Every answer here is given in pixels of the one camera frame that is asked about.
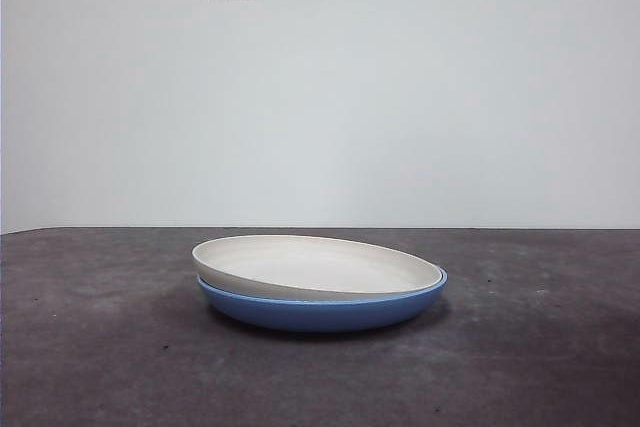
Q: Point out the blue plate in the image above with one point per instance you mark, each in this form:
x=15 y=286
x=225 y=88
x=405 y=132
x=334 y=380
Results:
x=320 y=314

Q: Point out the white plate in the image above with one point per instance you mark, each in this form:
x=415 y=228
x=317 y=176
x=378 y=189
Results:
x=310 y=262

